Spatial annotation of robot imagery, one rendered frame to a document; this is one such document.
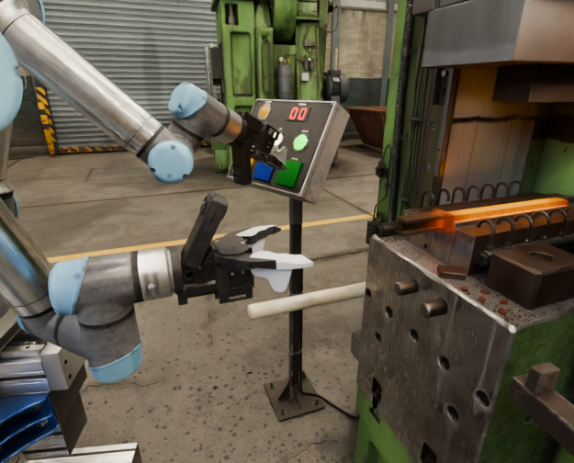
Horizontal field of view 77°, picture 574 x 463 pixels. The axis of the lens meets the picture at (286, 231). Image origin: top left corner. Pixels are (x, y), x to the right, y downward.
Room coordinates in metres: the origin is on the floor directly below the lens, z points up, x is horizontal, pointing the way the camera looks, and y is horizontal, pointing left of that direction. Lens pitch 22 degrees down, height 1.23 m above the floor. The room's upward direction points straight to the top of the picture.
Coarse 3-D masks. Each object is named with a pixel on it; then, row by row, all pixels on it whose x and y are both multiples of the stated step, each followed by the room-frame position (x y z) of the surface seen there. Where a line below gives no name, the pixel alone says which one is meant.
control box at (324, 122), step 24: (264, 120) 1.19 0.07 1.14; (288, 120) 1.12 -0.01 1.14; (312, 120) 1.06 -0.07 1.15; (336, 120) 1.04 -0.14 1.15; (288, 144) 1.07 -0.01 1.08; (312, 144) 1.01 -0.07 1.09; (336, 144) 1.05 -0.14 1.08; (312, 168) 0.98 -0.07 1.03; (288, 192) 0.98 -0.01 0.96; (312, 192) 0.98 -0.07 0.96
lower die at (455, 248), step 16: (416, 208) 0.78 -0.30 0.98; (432, 208) 0.78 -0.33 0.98; (448, 208) 0.75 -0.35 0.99; (464, 208) 0.75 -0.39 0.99; (544, 208) 0.72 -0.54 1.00; (560, 208) 0.72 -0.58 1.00; (464, 224) 0.63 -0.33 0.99; (496, 224) 0.64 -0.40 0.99; (528, 224) 0.64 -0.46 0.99; (544, 224) 0.64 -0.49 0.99; (560, 224) 0.65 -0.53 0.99; (416, 240) 0.71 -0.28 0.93; (432, 240) 0.67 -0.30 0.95; (448, 240) 0.63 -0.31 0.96; (464, 240) 0.60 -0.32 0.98; (480, 240) 0.58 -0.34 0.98; (496, 240) 0.60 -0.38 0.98; (512, 240) 0.61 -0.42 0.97; (448, 256) 0.63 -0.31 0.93; (464, 256) 0.59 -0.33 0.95; (480, 272) 0.59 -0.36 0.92
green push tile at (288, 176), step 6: (288, 162) 1.02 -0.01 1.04; (294, 162) 1.01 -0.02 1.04; (288, 168) 1.01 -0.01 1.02; (294, 168) 1.00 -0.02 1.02; (300, 168) 0.99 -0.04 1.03; (282, 174) 1.02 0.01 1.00; (288, 174) 1.00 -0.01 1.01; (294, 174) 0.99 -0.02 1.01; (276, 180) 1.02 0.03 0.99; (282, 180) 1.00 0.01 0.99; (288, 180) 0.99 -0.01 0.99; (294, 180) 0.98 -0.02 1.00; (288, 186) 0.98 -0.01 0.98; (294, 186) 0.97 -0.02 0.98
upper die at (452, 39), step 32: (480, 0) 0.65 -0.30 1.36; (512, 0) 0.60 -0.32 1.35; (544, 0) 0.59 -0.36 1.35; (448, 32) 0.71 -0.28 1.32; (480, 32) 0.64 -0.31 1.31; (512, 32) 0.59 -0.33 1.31; (544, 32) 0.60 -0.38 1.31; (448, 64) 0.70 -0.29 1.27; (480, 64) 0.67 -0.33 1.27; (512, 64) 0.67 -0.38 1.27
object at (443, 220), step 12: (504, 204) 0.72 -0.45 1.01; (516, 204) 0.72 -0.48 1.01; (528, 204) 0.72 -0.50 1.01; (540, 204) 0.72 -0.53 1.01; (552, 204) 0.73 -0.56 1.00; (564, 204) 0.74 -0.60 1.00; (408, 216) 0.63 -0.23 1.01; (420, 216) 0.63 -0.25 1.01; (432, 216) 0.63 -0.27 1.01; (444, 216) 0.63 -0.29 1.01; (456, 216) 0.64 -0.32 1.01; (468, 216) 0.65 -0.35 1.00; (480, 216) 0.66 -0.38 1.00; (396, 228) 0.63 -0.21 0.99; (408, 228) 0.62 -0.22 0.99; (420, 228) 0.62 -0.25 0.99; (432, 228) 0.63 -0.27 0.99; (444, 228) 0.63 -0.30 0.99
